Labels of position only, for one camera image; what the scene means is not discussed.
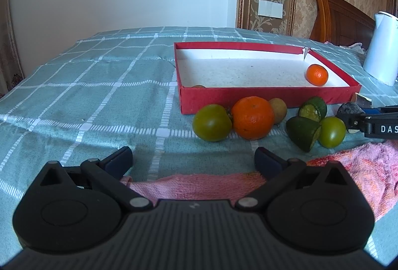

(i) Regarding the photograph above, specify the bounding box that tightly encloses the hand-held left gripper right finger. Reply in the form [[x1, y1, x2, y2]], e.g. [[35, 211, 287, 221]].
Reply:
[[232, 147, 356, 213]]

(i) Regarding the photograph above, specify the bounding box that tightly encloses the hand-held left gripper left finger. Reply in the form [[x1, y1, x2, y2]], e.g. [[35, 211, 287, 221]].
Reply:
[[39, 146, 153, 212]]

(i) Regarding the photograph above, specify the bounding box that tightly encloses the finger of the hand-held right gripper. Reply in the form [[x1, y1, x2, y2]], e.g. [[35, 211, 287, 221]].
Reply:
[[361, 106, 398, 115], [336, 113, 367, 134]]

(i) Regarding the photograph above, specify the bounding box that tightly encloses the dark sugarcane piece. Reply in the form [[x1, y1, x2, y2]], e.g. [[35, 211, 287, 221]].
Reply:
[[337, 93, 373, 134]]

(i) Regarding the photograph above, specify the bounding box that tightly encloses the green avocado half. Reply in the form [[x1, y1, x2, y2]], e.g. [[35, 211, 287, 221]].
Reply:
[[298, 97, 328, 123]]

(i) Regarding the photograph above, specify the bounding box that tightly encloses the large orange mandarin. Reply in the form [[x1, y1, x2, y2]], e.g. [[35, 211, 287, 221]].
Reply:
[[231, 96, 275, 140]]

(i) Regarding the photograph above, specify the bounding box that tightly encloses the brown kiwi fruit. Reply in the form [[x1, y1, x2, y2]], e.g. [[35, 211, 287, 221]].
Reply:
[[268, 98, 288, 125]]

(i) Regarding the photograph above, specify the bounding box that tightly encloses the small orange mandarin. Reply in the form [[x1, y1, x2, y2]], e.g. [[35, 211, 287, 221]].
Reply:
[[306, 64, 329, 87]]

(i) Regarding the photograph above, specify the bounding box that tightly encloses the green tomato with stem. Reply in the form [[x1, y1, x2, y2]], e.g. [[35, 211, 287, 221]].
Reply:
[[192, 104, 234, 142]]

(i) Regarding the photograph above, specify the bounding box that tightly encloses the red cardboard box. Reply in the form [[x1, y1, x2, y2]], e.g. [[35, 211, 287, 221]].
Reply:
[[173, 42, 362, 115]]

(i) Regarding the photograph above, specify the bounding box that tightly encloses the pink towel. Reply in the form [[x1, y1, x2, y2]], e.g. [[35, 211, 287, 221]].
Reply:
[[120, 141, 398, 222]]

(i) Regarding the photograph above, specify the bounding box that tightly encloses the white electric kettle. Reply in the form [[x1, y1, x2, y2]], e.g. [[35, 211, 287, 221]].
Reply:
[[363, 12, 398, 86]]

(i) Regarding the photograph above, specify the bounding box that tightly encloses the pale pink cloth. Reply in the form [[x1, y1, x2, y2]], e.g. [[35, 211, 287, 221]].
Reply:
[[325, 41, 364, 55]]

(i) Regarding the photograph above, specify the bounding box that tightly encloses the teal checkered bed sheet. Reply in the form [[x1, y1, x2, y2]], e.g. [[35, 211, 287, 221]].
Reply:
[[0, 27, 398, 258]]

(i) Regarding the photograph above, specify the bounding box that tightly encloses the wooden headboard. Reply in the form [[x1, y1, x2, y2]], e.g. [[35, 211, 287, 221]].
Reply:
[[309, 0, 377, 47]]

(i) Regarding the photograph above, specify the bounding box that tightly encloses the white wall switch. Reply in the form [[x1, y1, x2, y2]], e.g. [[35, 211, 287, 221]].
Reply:
[[258, 0, 283, 18]]

